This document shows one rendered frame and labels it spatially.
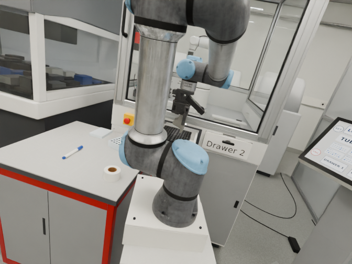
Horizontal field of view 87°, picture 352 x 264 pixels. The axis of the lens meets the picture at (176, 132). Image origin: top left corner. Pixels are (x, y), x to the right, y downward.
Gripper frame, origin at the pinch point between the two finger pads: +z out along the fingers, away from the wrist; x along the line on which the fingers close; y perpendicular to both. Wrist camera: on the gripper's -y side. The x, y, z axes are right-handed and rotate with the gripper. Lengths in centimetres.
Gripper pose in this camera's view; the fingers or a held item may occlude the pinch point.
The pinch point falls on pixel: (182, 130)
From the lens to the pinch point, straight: 95.5
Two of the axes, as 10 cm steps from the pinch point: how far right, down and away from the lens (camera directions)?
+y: -9.6, -2.5, 0.8
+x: -1.6, 3.3, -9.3
